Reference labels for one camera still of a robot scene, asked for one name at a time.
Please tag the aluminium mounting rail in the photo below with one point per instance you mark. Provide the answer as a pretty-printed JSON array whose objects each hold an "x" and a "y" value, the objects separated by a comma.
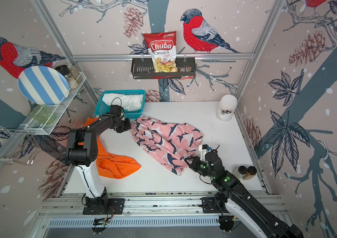
[{"x": 135, "y": 204}]

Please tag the clear spice jar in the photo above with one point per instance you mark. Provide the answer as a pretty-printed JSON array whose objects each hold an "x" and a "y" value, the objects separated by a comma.
[{"x": 74, "y": 78}]

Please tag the white shorts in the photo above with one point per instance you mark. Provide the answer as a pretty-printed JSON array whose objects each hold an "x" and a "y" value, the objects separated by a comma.
[{"x": 130, "y": 103}]

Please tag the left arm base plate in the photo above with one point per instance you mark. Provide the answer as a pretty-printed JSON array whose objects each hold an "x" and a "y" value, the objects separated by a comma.
[{"x": 115, "y": 206}]

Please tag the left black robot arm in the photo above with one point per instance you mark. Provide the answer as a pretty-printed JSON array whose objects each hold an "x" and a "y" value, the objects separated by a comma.
[{"x": 82, "y": 151}]

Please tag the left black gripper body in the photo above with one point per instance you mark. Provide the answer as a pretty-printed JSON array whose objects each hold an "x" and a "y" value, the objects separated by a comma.
[{"x": 123, "y": 125}]

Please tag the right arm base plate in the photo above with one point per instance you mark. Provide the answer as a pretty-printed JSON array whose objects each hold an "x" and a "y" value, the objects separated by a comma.
[{"x": 209, "y": 206}]

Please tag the blue striped plate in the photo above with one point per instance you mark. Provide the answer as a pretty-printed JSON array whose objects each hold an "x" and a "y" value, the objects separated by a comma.
[{"x": 43, "y": 85}]

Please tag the white powder spice bottle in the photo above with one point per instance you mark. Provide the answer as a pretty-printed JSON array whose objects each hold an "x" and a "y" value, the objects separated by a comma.
[{"x": 240, "y": 172}]

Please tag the brown lid spice bottle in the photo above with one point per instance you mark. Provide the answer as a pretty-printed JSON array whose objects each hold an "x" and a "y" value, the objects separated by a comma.
[{"x": 251, "y": 172}]

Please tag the white ceramic holder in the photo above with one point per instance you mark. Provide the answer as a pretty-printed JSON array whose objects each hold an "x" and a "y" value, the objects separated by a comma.
[{"x": 227, "y": 106}]

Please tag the pink patterned garment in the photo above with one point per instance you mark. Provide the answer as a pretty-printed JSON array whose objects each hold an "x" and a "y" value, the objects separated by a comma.
[{"x": 168, "y": 143}]

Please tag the red Chuba chips bag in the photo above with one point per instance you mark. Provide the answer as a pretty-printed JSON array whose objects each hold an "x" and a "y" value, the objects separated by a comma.
[{"x": 162, "y": 48}]

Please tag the white wire wall rack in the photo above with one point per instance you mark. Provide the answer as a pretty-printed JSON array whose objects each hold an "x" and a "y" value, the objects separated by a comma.
[{"x": 22, "y": 144}]

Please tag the dark lid spice jar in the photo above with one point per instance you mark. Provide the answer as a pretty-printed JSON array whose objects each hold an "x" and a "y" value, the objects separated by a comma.
[{"x": 64, "y": 70}]

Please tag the black wall shelf basket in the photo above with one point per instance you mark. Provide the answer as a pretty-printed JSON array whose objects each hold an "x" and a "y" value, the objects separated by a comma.
[{"x": 182, "y": 68}]

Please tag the orange garment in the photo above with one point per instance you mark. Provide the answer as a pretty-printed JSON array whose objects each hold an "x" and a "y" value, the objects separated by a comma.
[{"x": 114, "y": 166}]

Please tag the teal plastic basket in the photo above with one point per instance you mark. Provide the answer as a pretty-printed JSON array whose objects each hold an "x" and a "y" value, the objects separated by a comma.
[{"x": 102, "y": 108}]

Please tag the green glass cup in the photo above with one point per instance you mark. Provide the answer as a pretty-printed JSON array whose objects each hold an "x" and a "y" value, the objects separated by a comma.
[{"x": 42, "y": 115}]

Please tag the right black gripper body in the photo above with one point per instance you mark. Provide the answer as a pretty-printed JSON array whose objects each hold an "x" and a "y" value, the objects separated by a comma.
[{"x": 201, "y": 167}]

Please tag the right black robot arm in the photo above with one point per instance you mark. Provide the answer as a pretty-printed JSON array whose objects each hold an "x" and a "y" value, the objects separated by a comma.
[{"x": 234, "y": 198}]

